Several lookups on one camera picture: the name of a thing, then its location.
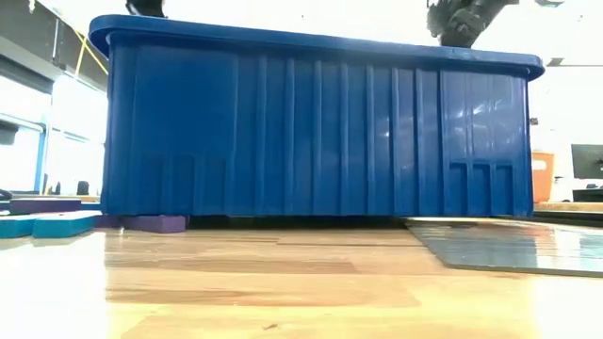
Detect teal foam blocks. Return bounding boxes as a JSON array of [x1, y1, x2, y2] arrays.
[[121, 214, 189, 235]]

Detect long grey slotted divider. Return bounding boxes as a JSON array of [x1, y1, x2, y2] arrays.
[[405, 218, 603, 279]]

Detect large blue plastic bin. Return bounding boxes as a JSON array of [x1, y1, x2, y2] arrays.
[[88, 13, 546, 218]]

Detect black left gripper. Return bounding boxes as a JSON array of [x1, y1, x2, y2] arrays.
[[124, 0, 167, 19]]

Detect black computer monitor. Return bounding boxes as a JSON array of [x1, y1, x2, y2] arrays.
[[570, 143, 603, 181]]

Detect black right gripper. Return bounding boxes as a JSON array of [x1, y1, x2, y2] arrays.
[[425, 0, 489, 49]]

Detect blue building column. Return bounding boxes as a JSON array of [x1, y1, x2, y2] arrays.
[[32, 122, 49, 194]]

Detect yellow diagonal brace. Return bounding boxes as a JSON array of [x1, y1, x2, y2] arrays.
[[73, 28, 110, 80]]

